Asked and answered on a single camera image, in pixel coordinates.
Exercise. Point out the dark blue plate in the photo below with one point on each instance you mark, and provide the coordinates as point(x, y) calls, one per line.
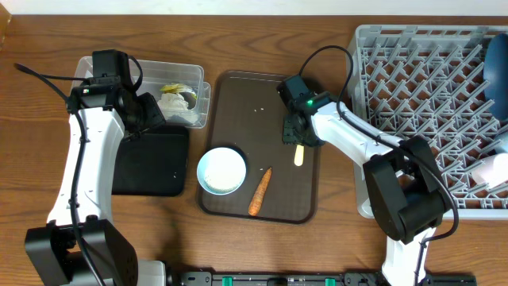
point(495, 73)

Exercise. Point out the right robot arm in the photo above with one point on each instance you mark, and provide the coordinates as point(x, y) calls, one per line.
point(406, 193)

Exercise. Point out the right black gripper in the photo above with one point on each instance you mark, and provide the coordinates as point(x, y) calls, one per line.
point(292, 137)

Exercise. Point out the light blue rice bowl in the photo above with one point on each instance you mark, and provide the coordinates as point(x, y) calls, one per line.
point(221, 171)

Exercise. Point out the dark brown serving tray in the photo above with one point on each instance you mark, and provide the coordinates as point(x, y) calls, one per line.
point(247, 116)

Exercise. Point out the light blue plastic cup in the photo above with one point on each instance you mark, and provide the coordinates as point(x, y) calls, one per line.
point(502, 142)

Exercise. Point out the pink plastic cup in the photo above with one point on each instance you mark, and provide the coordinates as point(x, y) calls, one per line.
point(492, 171)

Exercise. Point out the paper wrapper waste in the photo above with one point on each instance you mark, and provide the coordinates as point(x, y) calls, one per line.
point(177, 102)

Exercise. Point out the pale yellow plastic spoon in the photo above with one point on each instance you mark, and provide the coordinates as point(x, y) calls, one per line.
point(299, 155)

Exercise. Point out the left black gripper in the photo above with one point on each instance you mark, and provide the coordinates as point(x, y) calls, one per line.
point(153, 115)

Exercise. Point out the grey plastic dishwasher rack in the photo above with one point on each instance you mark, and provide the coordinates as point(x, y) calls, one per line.
point(427, 81)

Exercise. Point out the clear plastic waste bin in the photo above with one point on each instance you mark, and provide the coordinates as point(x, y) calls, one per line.
point(104, 93)

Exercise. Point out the orange carrot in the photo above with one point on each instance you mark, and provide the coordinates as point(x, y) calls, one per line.
point(258, 197)

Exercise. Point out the black plastic waste bin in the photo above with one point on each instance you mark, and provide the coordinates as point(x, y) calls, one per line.
point(153, 164)

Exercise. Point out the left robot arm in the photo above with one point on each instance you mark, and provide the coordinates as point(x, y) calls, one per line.
point(79, 244)

